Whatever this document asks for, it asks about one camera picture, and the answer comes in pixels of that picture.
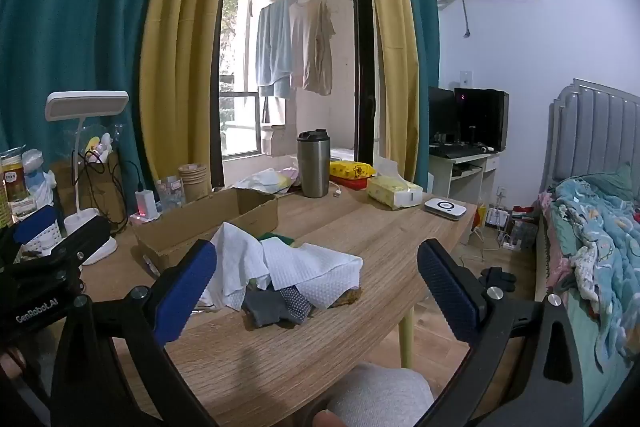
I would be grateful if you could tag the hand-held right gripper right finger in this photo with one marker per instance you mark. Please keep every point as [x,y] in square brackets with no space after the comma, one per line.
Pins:
[447,292]

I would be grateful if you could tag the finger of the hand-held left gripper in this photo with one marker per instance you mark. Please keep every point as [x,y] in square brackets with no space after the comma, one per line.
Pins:
[32,223]
[82,237]

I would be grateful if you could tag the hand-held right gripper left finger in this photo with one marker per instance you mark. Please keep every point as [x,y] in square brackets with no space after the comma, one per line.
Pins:
[185,292]

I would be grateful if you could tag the white smooth cloth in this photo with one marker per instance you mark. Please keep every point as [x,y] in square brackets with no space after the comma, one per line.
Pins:
[235,257]

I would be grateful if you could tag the cardboard box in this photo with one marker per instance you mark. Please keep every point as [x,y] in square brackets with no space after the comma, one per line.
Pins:
[200,217]

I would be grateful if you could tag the grey dotted glove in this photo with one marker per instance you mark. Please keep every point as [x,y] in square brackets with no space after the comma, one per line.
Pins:
[265,308]

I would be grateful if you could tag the green and yellow sponge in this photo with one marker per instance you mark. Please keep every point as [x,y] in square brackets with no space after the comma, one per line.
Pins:
[274,237]

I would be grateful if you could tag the white textured towel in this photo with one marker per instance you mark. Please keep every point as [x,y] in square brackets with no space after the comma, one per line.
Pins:
[320,274]

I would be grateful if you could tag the person's right hand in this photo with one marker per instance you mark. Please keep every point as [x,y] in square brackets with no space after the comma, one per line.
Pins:
[327,419]

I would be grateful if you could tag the white slotted basket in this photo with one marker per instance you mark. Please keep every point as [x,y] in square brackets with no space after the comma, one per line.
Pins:
[49,234]

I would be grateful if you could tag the glass jar with label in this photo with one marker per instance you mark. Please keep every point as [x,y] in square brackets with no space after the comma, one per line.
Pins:
[15,187]

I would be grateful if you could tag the white and blue plastic bag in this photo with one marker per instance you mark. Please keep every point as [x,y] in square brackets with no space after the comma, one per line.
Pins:
[40,177]

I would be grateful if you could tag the black gloves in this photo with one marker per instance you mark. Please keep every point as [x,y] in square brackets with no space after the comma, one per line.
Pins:
[495,278]

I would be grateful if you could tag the brown carton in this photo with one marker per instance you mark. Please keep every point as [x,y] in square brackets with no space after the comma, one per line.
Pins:
[61,179]

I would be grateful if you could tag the white charger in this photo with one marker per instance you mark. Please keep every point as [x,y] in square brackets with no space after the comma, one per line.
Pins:
[146,204]

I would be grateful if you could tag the white power strip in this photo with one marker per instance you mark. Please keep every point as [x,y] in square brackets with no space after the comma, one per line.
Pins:
[511,245]

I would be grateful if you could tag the white flat device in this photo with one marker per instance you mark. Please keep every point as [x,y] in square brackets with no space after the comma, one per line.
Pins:
[445,208]

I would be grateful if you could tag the orange bag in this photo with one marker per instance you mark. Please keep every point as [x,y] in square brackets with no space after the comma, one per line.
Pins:
[479,214]

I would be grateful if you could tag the yellow and white toy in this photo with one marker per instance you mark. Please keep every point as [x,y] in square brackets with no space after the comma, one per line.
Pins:
[96,146]

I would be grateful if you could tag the clear printed packet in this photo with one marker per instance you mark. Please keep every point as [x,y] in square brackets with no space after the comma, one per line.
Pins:
[170,194]

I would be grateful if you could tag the brown textured pad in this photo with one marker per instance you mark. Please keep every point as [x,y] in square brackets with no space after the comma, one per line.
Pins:
[350,297]

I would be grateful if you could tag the stack of paper cups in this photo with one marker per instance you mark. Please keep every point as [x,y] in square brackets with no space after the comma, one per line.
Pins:
[193,184]

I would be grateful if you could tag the yellow tissue pack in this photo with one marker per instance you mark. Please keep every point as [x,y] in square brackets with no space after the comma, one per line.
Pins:
[395,194]

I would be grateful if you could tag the pink cloth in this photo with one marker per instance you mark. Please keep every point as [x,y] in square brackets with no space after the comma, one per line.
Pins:
[555,247]

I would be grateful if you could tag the white computer desk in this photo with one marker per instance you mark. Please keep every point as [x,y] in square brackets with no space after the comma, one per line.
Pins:
[467,174]

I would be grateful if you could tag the person's leg in white trousers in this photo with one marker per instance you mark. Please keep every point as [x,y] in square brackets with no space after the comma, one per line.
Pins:
[380,394]

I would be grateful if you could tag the white desk lamp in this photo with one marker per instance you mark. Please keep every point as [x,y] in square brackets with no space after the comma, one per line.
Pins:
[85,105]

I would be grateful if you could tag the bed with green sheet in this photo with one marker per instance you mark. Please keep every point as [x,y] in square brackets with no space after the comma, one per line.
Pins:
[577,324]

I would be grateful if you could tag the white printed plastic bags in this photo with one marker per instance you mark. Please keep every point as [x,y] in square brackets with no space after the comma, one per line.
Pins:
[262,181]

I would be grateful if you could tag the black keyboard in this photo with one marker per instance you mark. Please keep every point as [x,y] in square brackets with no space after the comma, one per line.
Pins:
[455,151]

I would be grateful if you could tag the flat red box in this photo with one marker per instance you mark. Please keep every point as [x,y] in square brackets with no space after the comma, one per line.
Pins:
[347,184]

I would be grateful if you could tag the teal printed blanket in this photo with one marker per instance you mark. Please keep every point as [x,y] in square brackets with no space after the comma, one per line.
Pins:
[600,232]

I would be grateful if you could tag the black computer monitor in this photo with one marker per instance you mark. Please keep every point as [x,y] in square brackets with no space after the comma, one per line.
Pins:
[441,114]

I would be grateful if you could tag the steel tumbler with black lid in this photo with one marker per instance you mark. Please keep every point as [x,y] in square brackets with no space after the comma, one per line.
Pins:
[312,167]

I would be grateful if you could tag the balcony window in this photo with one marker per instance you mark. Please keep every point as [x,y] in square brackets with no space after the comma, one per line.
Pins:
[240,122]

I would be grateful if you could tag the yellow curtain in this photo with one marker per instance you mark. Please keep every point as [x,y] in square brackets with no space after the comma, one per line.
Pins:
[395,57]
[185,57]

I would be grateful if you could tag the teal curtain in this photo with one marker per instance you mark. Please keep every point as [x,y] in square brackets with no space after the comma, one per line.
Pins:
[75,17]
[425,7]

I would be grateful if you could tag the grey padded headboard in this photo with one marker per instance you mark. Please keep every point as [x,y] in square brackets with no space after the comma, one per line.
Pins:
[590,132]

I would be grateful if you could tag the light blue hanging shirt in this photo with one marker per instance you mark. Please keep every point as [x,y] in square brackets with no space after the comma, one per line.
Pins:
[272,47]

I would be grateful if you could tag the beige hanging shirt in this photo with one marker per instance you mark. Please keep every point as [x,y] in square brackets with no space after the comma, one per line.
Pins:
[318,57]

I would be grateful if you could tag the white hanging shirt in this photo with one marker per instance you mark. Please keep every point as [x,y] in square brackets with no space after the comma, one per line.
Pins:
[300,42]

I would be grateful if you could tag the black door frame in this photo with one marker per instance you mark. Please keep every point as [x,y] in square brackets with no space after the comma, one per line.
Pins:
[362,57]
[217,147]

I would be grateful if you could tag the white wall socket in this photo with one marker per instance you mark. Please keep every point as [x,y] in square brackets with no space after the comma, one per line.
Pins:
[465,78]

